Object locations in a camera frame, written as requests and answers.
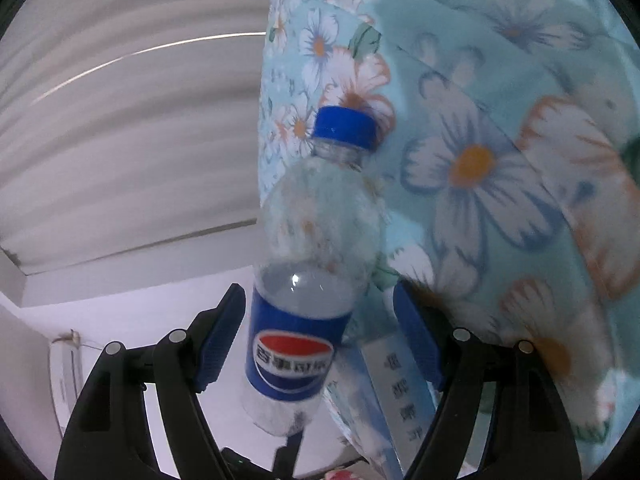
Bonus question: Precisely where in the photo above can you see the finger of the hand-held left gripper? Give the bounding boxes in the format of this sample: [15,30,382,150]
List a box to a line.
[272,430,306,480]

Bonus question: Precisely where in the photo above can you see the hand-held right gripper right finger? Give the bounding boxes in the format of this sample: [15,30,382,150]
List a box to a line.
[392,280,583,480]

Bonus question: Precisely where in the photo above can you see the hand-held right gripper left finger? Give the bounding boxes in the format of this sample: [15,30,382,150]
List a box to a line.
[54,282,247,480]

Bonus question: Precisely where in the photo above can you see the clear bottle with blue label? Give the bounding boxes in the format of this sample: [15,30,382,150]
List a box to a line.
[240,106,384,437]

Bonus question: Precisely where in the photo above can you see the white curtain pelmet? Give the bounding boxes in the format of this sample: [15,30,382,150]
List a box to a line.
[0,217,262,277]

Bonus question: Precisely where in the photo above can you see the white air conditioner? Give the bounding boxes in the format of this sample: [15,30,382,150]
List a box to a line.
[47,330,87,437]

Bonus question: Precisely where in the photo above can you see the floral blue blanket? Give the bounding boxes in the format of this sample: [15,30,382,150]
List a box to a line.
[257,0,640,480]

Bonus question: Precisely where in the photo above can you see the white curtain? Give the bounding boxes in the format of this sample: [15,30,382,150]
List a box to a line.
[0,0,281,272]

